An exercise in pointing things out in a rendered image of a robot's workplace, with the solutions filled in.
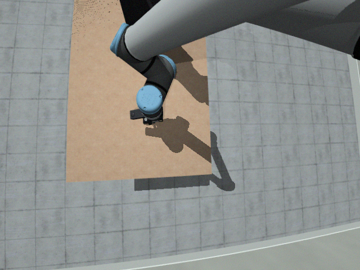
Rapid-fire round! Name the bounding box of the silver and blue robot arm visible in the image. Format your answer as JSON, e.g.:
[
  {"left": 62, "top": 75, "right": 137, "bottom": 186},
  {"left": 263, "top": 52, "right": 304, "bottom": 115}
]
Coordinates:
[{"left": 110, "top": 0, "right": 360, "bottom": 120}]

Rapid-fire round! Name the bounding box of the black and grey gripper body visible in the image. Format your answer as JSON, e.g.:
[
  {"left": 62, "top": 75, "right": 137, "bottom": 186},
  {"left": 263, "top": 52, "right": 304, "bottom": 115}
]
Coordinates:
[{"left": 147, "top": 107, "right": 163, "bottom": 122}]

